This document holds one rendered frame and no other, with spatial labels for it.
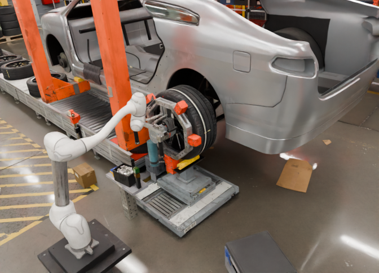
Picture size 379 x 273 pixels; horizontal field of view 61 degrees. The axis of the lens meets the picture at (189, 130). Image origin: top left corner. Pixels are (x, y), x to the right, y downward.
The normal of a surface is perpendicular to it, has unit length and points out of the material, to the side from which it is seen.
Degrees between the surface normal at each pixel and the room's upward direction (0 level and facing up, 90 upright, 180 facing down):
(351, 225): 0
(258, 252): 0
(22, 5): 90
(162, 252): 0
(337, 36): 90
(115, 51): 90
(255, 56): 90
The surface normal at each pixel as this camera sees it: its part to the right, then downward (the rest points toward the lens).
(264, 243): -0.06, -0.88
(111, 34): 0.70, 0.30
